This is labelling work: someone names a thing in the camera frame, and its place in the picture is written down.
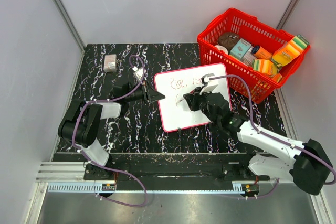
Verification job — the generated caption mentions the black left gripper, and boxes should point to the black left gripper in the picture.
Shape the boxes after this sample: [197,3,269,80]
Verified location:
[125,80,165,104]

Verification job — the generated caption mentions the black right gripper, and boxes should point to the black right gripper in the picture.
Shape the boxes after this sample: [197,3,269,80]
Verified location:
[184,86,219,125]

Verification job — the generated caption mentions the pink framed whiteboard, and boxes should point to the pink framed whiteboard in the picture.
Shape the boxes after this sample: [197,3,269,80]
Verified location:
[154,63,226,132]

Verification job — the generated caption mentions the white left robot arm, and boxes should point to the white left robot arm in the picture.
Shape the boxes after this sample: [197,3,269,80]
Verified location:
[58,81,165,180]

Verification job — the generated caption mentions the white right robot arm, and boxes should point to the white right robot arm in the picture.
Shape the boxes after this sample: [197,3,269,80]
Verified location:
[183,88,332,196]

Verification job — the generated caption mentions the small pink white box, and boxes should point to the small pink white box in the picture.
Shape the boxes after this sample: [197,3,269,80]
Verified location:
[103,54,117,72]

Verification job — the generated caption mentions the white tape roll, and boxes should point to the white tape roll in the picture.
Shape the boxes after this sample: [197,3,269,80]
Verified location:
[215,45,228,54]

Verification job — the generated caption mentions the brown round bread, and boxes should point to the brown round bread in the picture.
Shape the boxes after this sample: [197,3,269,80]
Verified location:
[217,32,240,50]

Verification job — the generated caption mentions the teal white carton box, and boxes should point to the teal white carton box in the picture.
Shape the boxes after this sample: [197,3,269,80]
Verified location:
[229,38,255,65]

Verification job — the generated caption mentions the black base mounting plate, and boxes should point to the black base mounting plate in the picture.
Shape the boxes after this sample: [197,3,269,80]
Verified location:
[83,153,269,191]

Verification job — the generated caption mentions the striped sponge stack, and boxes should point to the striped sponge stack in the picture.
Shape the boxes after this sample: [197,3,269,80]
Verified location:
[252,59,279,77]

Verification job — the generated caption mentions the orange cylindrical can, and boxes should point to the orange cylindrical can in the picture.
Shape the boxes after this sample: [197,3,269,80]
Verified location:
[251,45,272,60]

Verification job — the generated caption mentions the red plastic basket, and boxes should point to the red plastic basket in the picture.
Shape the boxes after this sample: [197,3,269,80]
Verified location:
[197,8,310,104]

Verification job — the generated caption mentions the yellow sponge pack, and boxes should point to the yellow sponge pack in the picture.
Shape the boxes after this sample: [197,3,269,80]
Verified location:
[270,35,310,68]

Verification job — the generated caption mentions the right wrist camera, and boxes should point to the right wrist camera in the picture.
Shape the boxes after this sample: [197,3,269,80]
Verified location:
[200,73,218,95]

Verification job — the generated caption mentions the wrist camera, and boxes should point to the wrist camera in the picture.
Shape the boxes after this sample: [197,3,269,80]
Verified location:
[200,73,218,95]
[132,67,144,82]

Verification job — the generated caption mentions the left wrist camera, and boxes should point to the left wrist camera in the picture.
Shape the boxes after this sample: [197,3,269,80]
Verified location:
[132,67,144,82]

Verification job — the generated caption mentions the white slotted cable duct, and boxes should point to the white slotted cable duct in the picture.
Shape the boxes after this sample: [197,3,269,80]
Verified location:
[48,182,116,193]

